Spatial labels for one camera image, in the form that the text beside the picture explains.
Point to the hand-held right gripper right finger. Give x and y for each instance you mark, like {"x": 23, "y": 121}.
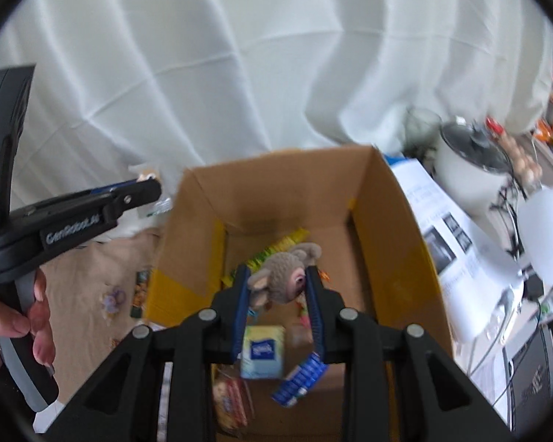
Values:
{"x": 315, "y": 327}

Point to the cardboard box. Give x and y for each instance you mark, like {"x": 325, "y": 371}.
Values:
{"x": 396, "y": 262}

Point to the clear plastic packet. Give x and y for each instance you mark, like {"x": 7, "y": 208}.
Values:
{"x": 159, "y": 206}

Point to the beige cloth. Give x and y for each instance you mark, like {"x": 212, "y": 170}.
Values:
{"x": 83, "y": 331}

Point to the grey plush mouse toy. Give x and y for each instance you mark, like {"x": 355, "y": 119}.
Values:
{"x": 281, "y": 276}

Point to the white curtain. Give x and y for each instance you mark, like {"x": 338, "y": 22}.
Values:
{"x": 258, "y": 55}

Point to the blue packet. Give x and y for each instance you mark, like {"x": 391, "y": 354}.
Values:
{"x": 299, "y": 377}

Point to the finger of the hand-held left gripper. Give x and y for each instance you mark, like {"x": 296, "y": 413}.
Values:
{"x": 138, "y": 193}
{"x": 113, "y": 188}

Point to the white lamp shade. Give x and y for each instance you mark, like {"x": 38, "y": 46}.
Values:
{"x": 546, "y": 235}

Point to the glass jar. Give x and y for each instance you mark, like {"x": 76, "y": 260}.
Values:
{"x": 421, "y": 124}

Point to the brown eggs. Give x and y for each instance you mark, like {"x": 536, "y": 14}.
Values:
{"x": 523, "y": 161}

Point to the pale tissue pack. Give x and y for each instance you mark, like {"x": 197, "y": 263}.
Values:
{"x": 262, "y": 352}

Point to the red yellow snack packet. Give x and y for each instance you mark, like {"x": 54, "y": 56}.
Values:
{"x": 230, "y": 398}

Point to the white printed carton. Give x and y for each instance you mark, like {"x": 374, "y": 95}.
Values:
{"x": 442, "y": 202}

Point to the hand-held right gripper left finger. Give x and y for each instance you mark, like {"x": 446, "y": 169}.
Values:
{"x": 243, "y": 313}

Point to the black device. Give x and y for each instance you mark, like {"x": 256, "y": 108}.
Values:
{"x": 534, "y": 377}

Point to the yellow green toy packet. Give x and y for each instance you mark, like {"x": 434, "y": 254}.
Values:
{"x": 281, "y": 245}

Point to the white rice cooker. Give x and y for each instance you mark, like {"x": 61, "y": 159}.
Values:
{"x": 465, "y": 179}

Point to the green snack packet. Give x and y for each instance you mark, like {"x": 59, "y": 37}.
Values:
{"x": 140, "y": 292}

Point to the person's left hand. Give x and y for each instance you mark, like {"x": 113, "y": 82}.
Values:
{"x": 41, "y": 331}

